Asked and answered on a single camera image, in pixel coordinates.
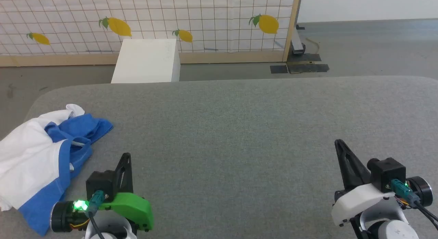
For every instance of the white box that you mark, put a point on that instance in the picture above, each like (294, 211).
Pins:
(147, 61)

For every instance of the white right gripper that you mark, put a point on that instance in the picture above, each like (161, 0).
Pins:
(359, 201)

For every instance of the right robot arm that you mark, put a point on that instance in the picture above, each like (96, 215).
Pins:
(390, 228)

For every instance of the lemon print partition screen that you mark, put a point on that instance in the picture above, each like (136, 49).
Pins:
(205, 26)

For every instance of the white and blue t-shirt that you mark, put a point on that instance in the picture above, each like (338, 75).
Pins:
(24, 156)

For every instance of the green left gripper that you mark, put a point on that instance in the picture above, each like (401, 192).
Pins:
(137, 206)

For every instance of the grey metal partition foot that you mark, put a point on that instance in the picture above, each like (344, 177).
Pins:
(297, 43)

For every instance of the small black floor mat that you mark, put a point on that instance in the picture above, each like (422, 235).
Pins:
(279, 69)

